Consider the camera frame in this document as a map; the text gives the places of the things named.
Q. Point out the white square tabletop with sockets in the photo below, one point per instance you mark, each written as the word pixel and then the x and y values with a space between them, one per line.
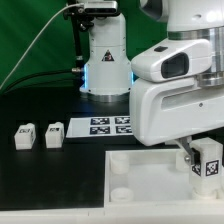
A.
pixel 156 177

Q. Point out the black camera stand pole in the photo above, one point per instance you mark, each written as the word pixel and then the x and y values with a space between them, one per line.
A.
pixel 81 22

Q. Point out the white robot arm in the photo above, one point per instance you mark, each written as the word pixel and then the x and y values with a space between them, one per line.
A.
pixel 108 74

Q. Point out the white sheet with fiducial tags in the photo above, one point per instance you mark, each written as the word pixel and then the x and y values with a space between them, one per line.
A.
pixel 99 126

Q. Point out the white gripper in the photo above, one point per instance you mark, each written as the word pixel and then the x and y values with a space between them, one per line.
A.
pixel 166 101

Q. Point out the white U-shaped obstacle fence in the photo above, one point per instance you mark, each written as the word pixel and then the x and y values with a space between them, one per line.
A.
pixel 191 212

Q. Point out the silver camera on stand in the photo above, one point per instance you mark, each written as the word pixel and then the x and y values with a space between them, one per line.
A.
pixel 100 8

